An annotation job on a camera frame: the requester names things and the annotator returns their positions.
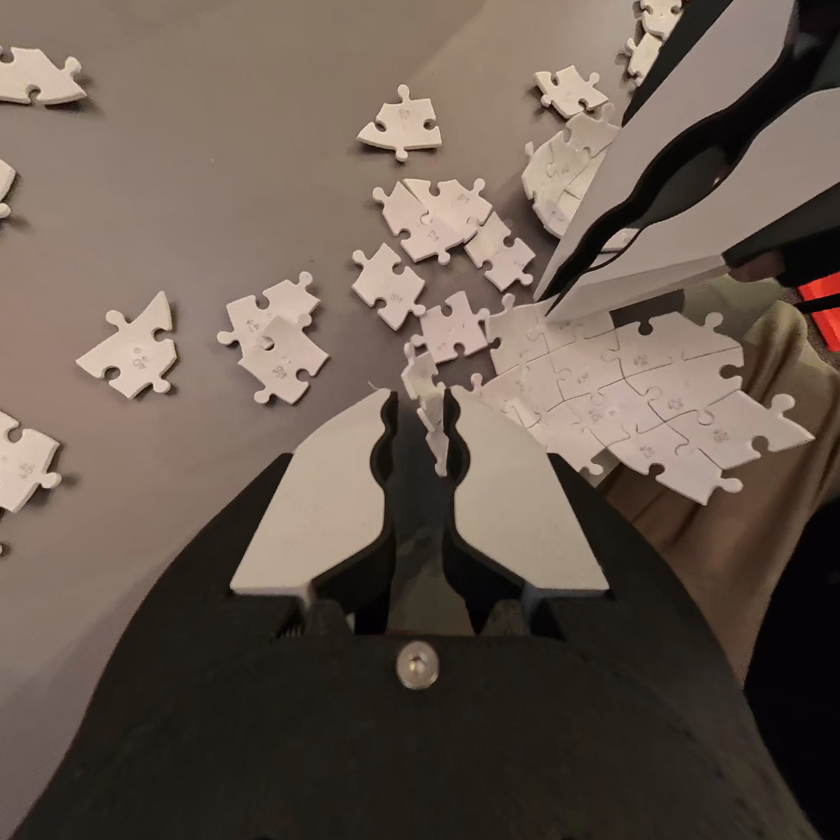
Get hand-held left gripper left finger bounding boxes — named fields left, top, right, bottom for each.
left=230, top=388, right=400, bottom=636

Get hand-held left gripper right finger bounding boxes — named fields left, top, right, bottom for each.
left=443, top=386, right=611, bottom=636

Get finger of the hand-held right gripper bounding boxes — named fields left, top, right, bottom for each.
left=543, top=66, right=840, bottom=324
left=535, top=0, right=798, bottom=301

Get assembled white puzzle section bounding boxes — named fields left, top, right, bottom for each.
left=400, top=295, right=816, bottom=508

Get white puzzle pieces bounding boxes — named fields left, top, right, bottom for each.
left=0, top=0, right=683, bottom=516

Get small curved puzzle section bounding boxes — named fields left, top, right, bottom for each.
left=521, top=108, right=639, bottom=256

